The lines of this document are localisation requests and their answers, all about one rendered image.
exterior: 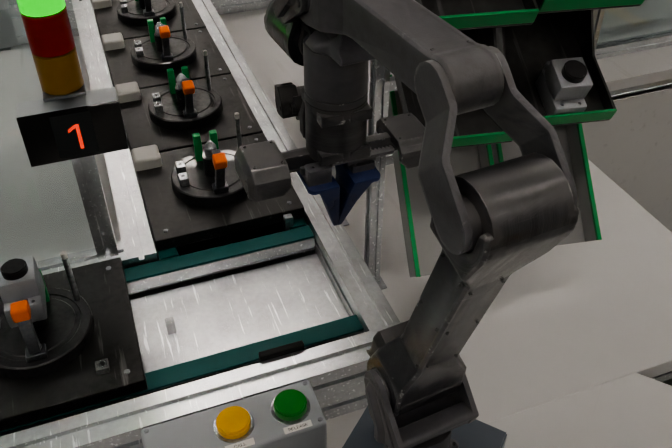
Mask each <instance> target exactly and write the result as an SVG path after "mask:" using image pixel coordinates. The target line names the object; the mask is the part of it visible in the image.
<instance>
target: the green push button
mask: <svg viewBox="0 0 672 448"><path fill-rule="evenodd" d="M306 410H307V399H306V397H305V395H304V394H303V393H302V392H300V391H298V390H295V389H287V390H284V391H282V392H280V393H279V394H278V395H277V396H276V397H275V399H274V412H275V414H276V415H277V416H278V417H279V418H280V419H282V420H285V421H295V420H298V419H299V418H301V417H302V416H303V415H304V414H305V412H306Z"/></svg>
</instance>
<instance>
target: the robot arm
mask: <svg viewBox="0 0 672 448"><path fill-rule="evenodd" d="M264 24H265V29H266V31H267V33H268V34H269V35H270V37H271V38H272V39H273V40H274V41H275V42H276V43H277V44H278V45H279V46H280V47H281V49H282V50H283V51H284V52H285V53H286V54H287V55H288V56H289V57H290V58H291V59H292V61H293V62H294V63H297V64H298V65H301V66H304V86H298V87H296V85H294V84H293V83H292V82H287V83H282V84H276V85H275V102H276V108H277V112H278V114H279V115H280V116H281V117H282V118H283V119H284V118H290V117H295V116H296V119H297V120H300V132H301V134H302V136H303V137H304V138H305V140H306V147H303V148H298V149H293V150H288V151H284V152H281V151H280V149H279V148H278V146H277V144H276V142H275V140H269V141H264V142H259V143H254V144H248V145H243V146H240V147H239V148H238V150H237V151H236V153H235V154H234V160H235V169H236V172H237V174H238V176H239V178H240V180H241V183H242V185H243V187H244V189H245V192H246V194H247V196H248V198H249V200H252V201H256V202H258V201H263V200H267V199H272V198H276V197H281V196H284V195H285V194H286V193H287V192H288V191H289V189H290V188H291V176H290V173H291V172H297V174H298V175H299V177H300V179H301V181H302V182H303V184H304V186H305V188H306V190H307V191H308V193H309V194H311V195H318V194H320V196H321V198H322V201H323V203H324V205H325V208H326V210H327V213H328V215H329V217H330V220H331V222H332V223H333V225H334V226H336V225H340V224H342V222H343V221H344V219H345V218H346V216H347V215H348V213H349V212H350V210H351V209H352V207H353V206H354V204H355V203H356V202H357V200H358V199H359V198H360V197H361V195H362V194H363V193H364V192H365V191H366V189H367V188H368V187H369V186H370V185H371V183H373V182H376V181H378V180H380V176H381V175H380V172H379V171H378V170H377V168H376V167H375V161H374V160H376V157H378V156H383V155H387V154H392V153H394V151H395V150H398V151H399V161H400V163H401V164H403V165H404V166H405V167H407V168H412V167H417V166H418V177H419V180H420V183H421V186H422V189H423V192H424V195H425V198H426V201H427V204H428V207H429V210H430V213H431V216H432V218H431V223H430V228H431V230H432V232H433V233H434V235H435V237H436V238H437V240H438V242H439V243H440V245H441V247H442V251H441V253H440V255H439V258H438V260H437V262H436V264H435V266H434V268H433V270H432V272H431V275H430V277H429V279H428V281H427V283H426V285H425V287H424V289H423V292H422V294H421V296H420V298H419V300H418V302H417V304H416V306H415V309H414V311H413V313H412V315H411V317H410V319H409V320H408V321H405V322H402V323H400V324H397V325H394V326H391V327H389V328H386V329H383V330H381V331H378V332H377V333H376V334H375V336H374V337H373V341H372V346H371V348H370V349H368V350H367V353H368V355H369V356H370V358H369V360H368V362H367V371H366V372H365V378H364V383H365V393H366V397H367V402H368V408H369V414H370V416H371V418H372V420H373V423H374V438H375V439H376V441H377V442H379V443H382V444H385V445H384V447H383V448H459V443H458V442H457V441H456V440H454V439H451V438H450V436H451V430H453V429H455V428H457V427H460V426H462V425H464V424H467V423H468V424H469V423H471V422H473V421H474V420H475V419H476V418H477V417H478V416H479V413H478V410H477V407H476V404H475V401H474V398H473V395H472V392H471V389H470V386H469V383H468V380H467V377H466V374H465V372H466V368H467V367H466V365H465V364H464V362H463V360H462V358H461V357H460V355H459V353H460V352H461V350H462V349H463V347H464V346H465V344H466V342H467V341H468V339H469V338H470V336H471V335H472V333H473V332H474V330H475V329H476V327H477V325H478V324H479V322H480V321H481V319H482V318H483V316H484V315H485V313H486V312H487V310H488V309H489V307H490V305H491V304H492V302H493V301H494V299H495V298H496V296H497V295H498V293H499V292H500V290H501V288H502V287H503V285H504V284H505V282H506V281H507V279H508V278H509V276H510V275H511V274H512V273H514V272H515V271H517V270H519V269H520V268H522V267H524V266H525V265H527V264H529V263H531V262H532V261H534V260H536V259H537V258H539V257H541V256H542V255H544V254H546V253H547V252H549V251H550V250H551V249H553V248H554V247H555V246H556V245H558V244H559V243H560V242H561V241H562V240H564V239H565V238H566V237H567V236H568V235H570V234H571V232H572V231H573V230H574V228H575V226H576V224H577V221H578V215H579V208H578V207H577V202H578V196H577V191H576V186H575V183H574V181H573V178H572V175H571V172H570V169H569V166H568V164H567V161H566V158H565V155H564V152H563V149H562V147H561V144H560V141H559V138H558V135H557V133H556V130H555V129H554V127H553V126H552V125H551V124H550V123H549V122H548V121H547V120H546V119H545V118H544V117H543V116H542V115H541V114H540V113H539V112H538V111H537V110H536V109H535V107H534V106H533V105H532V104H531V103H530V102H529V101H528V100H527V99H526V98H525V97H524V96H523V95H522V94H521V93H520V92H519V91H518V90H517V88H516V85H515V82H514V79H513V77H512V74H511V71H510V68H509V65H508V63H507V61H506V59H505V57H504V55H503V54H502V52H501V51H500V50H499V49H498V48H495V47H493V46H486V45H484V44H479V43H477V42H475V41H474V40H472V39H471V38H469V37H468V36H466V35H465V34H463V33H462V32H461V31H459V30H458V29H456V28H455V27H453V26H452V25H450V24H449V23H447V22H446V21H444V20H443V19H442V18H440V17H439V16H437V15H436V14H434V13H433V12H431V11H430V10H428V9H427V8H425V7H424V6H423V5H421V4H420V3H418V2H417V1H415V0H272V1H271V2H270V4H269V6H268V8H267V10H266V14H265V15H264ZM374 59H376V60H377V61H378V62H380V63H381V64H382V65H383V66H384V67H385V68H387V69H388V70H389V71H390V72H391V73H392V74H393V75H395V76H396V77H397V78H398V79H399V80H400V81H402V82H403V83H404V84H405V85H406V86H407V87H408V88H410V89H411V90H412V91H413V92H414V93H415V94H416V95H417V99H418V102H419V105H420V108H421V111H422V114H423V117H424V120H425V127H424V125H423V124H422V123H421V122H420V121H419V120H418V119H417V117H415V116H414V115H413V114H412V113H406V114H401V115H395V116H390V117H385V118H380V119H379V120H378V121H377V122H376V131H377V133H378V134H375V135H370V136H366V132H367V120H368V119H372V112H373V109H372V108H371V106H370V105H369V104H368V102H367V100H368V62H369V60H374ZM482 108H483V109H484V111H485V112H486V113H487V114H488V115H489V116H490V117H491V118H492V119H493V120H494V121H495V123H496V124H497V125H498V126H499V127H500V128H501V129H502V130H503V131H504V132H505V133H506V134H507V135H508V136H509V137H510V138H511V139H512V140H513V141H514V142H515V143H516V144H517V145H518V146H519V148H520V151H521V153H522V156H521V157H517V158H514V159H511V160H507V161H504V162H501V163H497V164H494V165H491V166H487V167H484V168H480V169H477V170H474V171H470V172H467V173H464V174H460V175H457V176H454V173H453V170H452V167H451V164H450V155H451V149H452V142H453V136H454V130H455V123H456V117H457V115H460V114H463V113H467V112H471V111H475V110H478V109H482ZM333 166H335V169H336V178H334V177H333V175H332V169H333Z"/></svg>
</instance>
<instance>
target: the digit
mask: <svg viewBox="0 0 672 448"><path fill-rule="evenodd" d="M49 120H50V123H51V127H52V130H53V134H54V137H55V141H56V144H57V148H58V151H59V155H60V158H65V157H71V156H76V155H81V154H86V153H92V152H97V151H99V147H98V143H97V139H96V134H95V130H94V126H93V122H92V118H91V114H90V111H85V112H79V113H73V114H67V115H62V116H56V117H50V118H49Z"/></svg>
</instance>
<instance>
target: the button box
mask: <svg viewBox="0 0 672 448"><path fill-rule="evenodd" d="M287 389H295V390H298V391H300V392H302V393H303V394H304V395H305V397H306V399H307V410H306V412H305V414H304V415H303V416H302V417H301V418H299V419H298V420H295V421H285V420H282V419H280V418H279V417H278V416H277V415H276V414H275V412H274V399H275V397H276V396H277V395H278V394H279V393H280V392H282V391H284V390H287ZM231 406H240V407H242V408H244V409H246V410H247V411H248V413H249V415H250V419H251V426H250V429H249V431H248V432H247V433H246V434H245V435H244V436H242V437H240V438H237V439H227V438H224V437H222V436H221V435H220V434H219V433H218V430H217V426H216V419H217V416H218V414H219V413H220V412H221V411H222V410H224V409H225V408H227V407H231ZM141 438H142V443H143V448H327V422H326V419H325V417H324V415H323V412H322V410H321V408H320V405H319V403H318V400H317V398H316V396H315V393H314V391H313V389H312V386H311V384H310V382H309V380H304V381H301V382H297V383H294V384H291V385H287V386H284V387H281V388H277V389H274V390H271V391H267V392H264V393H261V394H257V395H254V396H251V397H247V398H244V399H241V400H237V401H234V402H230V403H227V404H224V405H220V406H217V407H214V408H210V409H207V410H204V411H200V412H197V413H194V414H190V415H187V416H184V417H180V418H177V419H174V420H170V421H167V422H164V423H160V424H157V425H154V426H150V427H147V428H143V429H142V430H141Z"/></svg>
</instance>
